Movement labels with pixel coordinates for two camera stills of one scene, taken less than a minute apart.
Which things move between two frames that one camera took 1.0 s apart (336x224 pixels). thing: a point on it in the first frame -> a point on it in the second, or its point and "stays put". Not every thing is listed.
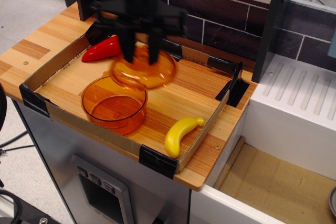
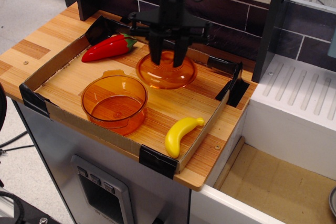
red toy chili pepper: x=106 y=48 stays put
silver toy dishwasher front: x=102 y=184 stays put
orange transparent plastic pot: x=118 y=108 stays put
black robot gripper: x=139 y=12 -> x=171 y=20
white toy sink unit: x=279 y=163 stays put
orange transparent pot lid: x=141 y=73 -> x=165 y=75
